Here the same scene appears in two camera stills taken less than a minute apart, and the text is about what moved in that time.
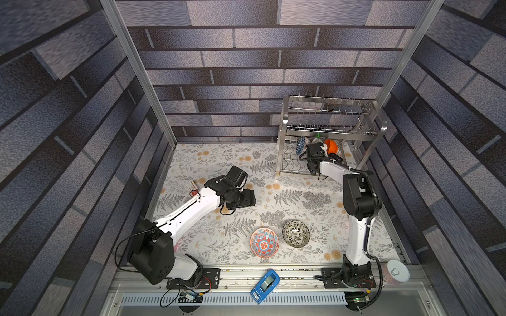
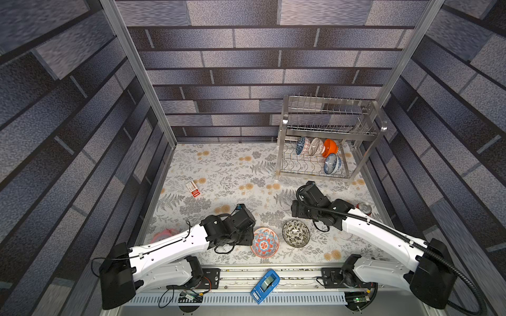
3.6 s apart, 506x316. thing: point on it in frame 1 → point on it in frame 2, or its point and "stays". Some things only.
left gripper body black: x=245 y=199 → x=245 y=239
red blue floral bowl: x=264 y=242 stays
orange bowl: x=332 y=146 stays
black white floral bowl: x=296 y=234 stays
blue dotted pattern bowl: x=300 y=145 stays
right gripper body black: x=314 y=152 → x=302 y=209
